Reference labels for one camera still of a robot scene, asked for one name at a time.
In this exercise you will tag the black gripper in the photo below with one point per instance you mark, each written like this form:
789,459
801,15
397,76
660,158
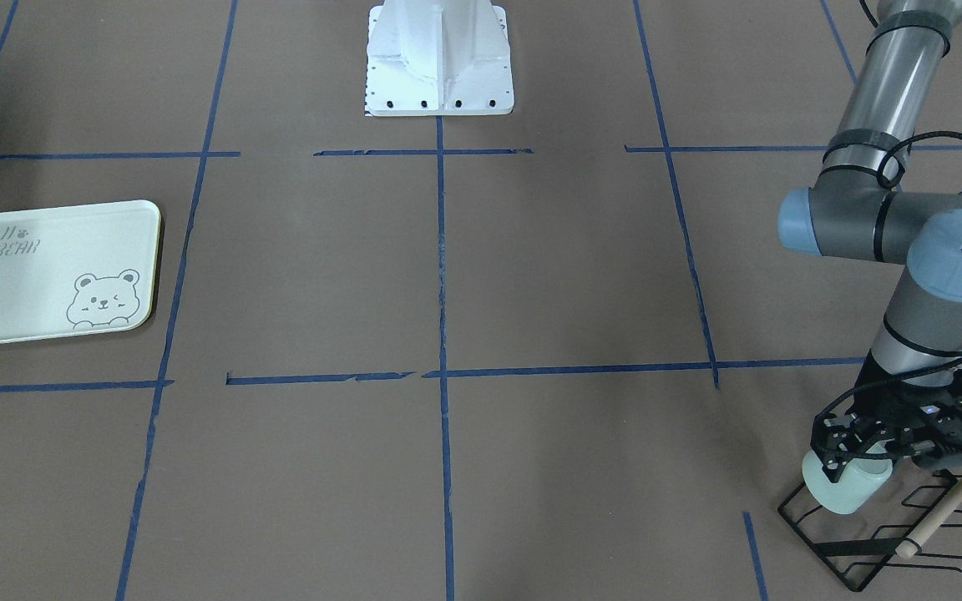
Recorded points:
890,410

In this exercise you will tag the pale green cup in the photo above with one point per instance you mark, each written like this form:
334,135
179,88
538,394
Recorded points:
853,492

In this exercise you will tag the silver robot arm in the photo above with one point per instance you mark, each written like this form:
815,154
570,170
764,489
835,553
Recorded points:
856,210

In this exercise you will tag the pale yellow bear tray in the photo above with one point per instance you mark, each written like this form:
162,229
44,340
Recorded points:
67,272

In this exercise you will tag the black wire cup rack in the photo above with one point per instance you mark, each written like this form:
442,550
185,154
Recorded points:
913,524

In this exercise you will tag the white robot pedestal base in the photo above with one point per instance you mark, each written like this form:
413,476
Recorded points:
438,58

